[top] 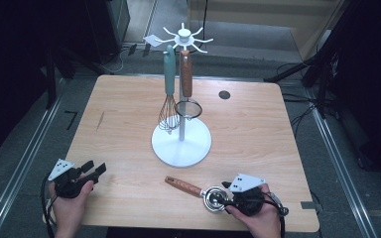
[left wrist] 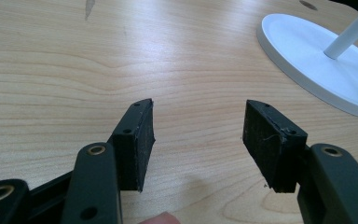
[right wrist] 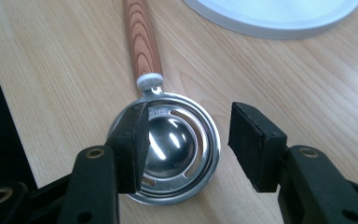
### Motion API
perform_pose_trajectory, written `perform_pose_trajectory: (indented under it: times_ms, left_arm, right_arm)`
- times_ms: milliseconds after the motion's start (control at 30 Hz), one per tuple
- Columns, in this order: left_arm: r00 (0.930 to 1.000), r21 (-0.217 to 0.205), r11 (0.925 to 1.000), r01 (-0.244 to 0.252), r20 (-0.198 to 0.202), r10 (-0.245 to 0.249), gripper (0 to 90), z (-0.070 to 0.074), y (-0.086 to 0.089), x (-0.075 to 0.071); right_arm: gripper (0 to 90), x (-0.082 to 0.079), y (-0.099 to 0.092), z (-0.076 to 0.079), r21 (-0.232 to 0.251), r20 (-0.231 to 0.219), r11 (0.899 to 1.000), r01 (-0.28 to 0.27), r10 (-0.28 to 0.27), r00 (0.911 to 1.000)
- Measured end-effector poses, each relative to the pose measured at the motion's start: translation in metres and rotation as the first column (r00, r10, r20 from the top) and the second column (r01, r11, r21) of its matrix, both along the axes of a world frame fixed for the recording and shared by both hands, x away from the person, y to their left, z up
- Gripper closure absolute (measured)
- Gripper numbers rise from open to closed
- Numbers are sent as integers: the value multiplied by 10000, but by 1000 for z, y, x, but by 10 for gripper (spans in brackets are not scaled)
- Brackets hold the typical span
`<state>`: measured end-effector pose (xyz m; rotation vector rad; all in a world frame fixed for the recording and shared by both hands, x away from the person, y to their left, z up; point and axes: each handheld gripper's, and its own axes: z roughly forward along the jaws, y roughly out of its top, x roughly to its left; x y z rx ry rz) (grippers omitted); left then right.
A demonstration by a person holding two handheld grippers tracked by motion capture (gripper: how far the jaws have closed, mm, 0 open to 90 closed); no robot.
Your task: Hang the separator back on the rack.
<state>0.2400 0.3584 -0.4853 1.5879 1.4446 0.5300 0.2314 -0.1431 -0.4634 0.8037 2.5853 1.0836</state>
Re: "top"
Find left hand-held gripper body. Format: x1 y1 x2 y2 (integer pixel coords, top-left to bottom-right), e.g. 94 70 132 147
48 158 99 199

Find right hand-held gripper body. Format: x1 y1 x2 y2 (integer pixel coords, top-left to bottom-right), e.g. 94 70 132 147
227 173 269 217

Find white utensil stand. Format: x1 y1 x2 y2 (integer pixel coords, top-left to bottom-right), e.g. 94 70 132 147
151 22 214 169

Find wooden handled mesh strainer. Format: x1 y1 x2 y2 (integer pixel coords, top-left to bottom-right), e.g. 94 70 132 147
175 49 203 120

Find teal handled wire whisk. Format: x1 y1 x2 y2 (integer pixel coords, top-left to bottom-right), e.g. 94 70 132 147
157 44 182 133

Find person's left hand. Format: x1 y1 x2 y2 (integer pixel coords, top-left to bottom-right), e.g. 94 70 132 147
48 180 95 232

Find person's right hand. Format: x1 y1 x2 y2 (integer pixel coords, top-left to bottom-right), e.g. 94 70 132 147
226 183 282 232

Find black tripod stand legs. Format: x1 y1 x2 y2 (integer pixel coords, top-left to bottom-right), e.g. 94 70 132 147
263 56 331 120

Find black cabinet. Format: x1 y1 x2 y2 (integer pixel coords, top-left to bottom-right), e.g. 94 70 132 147
78 0 131 64

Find white paper tag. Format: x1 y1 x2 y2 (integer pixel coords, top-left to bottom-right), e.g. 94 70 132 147
143 34 164 48

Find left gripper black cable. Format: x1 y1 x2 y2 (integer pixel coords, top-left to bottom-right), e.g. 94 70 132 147
40 175 56 238

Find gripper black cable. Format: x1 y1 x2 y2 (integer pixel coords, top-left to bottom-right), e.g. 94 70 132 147
40 175 56 238
267 191 291 238

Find metal floor rail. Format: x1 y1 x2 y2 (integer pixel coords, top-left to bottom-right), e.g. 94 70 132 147
0 93 65 238
309 107 380 238

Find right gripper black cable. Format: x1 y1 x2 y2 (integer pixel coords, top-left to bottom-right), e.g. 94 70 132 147
267 191 291 238

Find black floor cables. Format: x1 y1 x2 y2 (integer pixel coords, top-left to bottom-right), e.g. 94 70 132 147
281 92 321 138

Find white floor cable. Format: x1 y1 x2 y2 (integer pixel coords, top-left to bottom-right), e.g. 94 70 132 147
100 49 126 74

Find black hanging wall cable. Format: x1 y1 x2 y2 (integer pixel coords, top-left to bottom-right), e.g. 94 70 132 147
201 0 209 34

